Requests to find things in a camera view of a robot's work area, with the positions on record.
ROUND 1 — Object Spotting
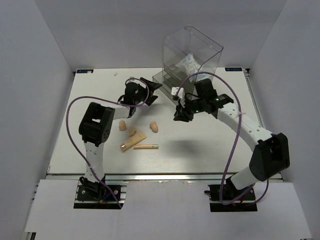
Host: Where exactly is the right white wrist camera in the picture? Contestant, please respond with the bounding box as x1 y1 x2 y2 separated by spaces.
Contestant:
171 87 185 108

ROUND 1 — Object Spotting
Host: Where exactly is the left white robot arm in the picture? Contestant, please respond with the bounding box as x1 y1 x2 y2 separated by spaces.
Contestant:
79 77 162 200

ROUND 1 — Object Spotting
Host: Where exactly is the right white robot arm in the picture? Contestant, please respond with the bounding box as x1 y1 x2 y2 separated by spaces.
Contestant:
171 79 290 202

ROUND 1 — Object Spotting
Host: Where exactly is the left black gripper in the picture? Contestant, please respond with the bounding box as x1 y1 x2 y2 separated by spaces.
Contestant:
133 77 161 106

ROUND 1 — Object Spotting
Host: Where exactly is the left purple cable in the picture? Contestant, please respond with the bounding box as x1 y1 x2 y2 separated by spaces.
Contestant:
65 77 152 210

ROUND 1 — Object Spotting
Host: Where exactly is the aluminium table front rail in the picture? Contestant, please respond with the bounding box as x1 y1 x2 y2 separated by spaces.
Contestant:
47 171 283 183

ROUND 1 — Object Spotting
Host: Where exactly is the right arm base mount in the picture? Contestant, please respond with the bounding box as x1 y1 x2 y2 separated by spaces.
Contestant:
204 184 258 213

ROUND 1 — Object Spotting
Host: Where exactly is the beige makeup sponge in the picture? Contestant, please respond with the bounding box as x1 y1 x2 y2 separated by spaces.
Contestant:
118 120 127 131
127 125 137 137
149 121 159 133

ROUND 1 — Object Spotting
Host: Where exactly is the beige foundation tube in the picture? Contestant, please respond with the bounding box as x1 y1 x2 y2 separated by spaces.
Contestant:
120 131 147 152

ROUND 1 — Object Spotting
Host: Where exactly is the gold slim concealer stick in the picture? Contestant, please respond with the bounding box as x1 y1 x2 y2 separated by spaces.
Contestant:
133 144 159 150

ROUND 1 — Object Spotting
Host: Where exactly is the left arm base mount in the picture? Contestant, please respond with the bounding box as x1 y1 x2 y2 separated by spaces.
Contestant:
73 176 127 210

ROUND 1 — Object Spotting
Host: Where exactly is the clear acrylic organizer box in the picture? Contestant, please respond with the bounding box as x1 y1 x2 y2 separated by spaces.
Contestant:
152 25 224 99

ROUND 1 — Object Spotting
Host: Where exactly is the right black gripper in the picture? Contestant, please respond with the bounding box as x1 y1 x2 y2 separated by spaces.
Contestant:
173 96 205 123

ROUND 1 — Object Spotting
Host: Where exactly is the cotton pad pack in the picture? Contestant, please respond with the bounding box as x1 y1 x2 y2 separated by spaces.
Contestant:
195 71 214 83
175 53 201 77

